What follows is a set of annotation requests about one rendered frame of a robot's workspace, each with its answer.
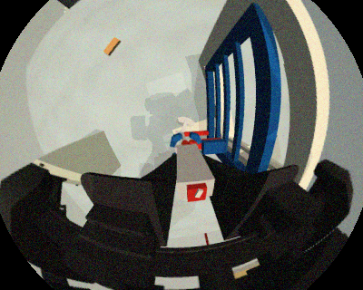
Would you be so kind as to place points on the small orange block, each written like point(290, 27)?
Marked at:
point(112, 45)

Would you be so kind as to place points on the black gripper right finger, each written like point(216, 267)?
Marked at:
point(236, 193)

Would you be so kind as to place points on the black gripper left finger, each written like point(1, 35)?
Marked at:
point(152, 194)

